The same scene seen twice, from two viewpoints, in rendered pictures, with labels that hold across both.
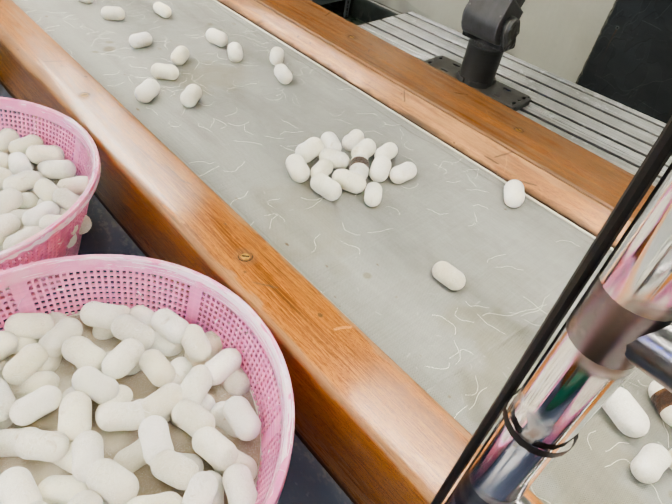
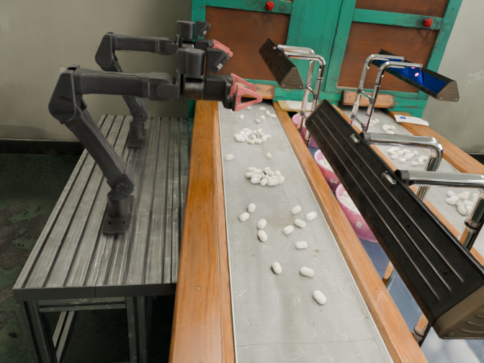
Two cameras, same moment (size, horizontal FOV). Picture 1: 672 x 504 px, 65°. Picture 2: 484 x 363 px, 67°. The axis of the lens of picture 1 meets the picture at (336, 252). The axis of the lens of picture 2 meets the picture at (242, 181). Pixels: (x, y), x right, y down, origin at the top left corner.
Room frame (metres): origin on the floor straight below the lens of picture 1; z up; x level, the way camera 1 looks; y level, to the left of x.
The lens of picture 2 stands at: (1.40, 0.69, 1.35)
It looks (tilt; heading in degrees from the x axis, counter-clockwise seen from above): 29 degrees down; 221
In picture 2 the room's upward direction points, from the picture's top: 7 degrees clockwise
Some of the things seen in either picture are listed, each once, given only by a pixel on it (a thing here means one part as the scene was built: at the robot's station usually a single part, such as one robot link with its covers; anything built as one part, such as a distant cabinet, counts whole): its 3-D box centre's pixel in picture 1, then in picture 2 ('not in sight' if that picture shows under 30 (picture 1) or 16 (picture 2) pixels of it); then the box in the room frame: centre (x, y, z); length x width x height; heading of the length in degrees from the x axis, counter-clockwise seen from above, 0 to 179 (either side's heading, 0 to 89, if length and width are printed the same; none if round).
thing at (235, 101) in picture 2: not in sight; (243, 96); (0.68, 0.04, 1.07); 0.09 x 0.07 x 0.07; 143
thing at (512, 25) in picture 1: (491, 27); (120, 184); (0.93, -0.19, 0.77); 0.09 x 0.06 x 0.06; 53
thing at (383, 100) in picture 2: not in sight; (367, 99); (-0.58, -0.17, 0.83); 0.30 x 0.06 x 0.07; 139
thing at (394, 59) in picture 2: not in sight; (379, 110); (-0.18, 0.07, 0.90); 0.20 x 0.19 x 0.45; 49
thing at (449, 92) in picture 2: not in sight; (409, 70); (-0.24, 0.12, 1.08); 0.62 x 0.08 x 0.07; 49
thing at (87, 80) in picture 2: not in sight; (114, 95); (0.93, -0.18, 1.05); 0.30 x 0.09 x 0.12; 143
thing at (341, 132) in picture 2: not in sight; (369, 171); (0.82, 0.48, 1.08); 0.62 x 0.08 x 0.07; 49
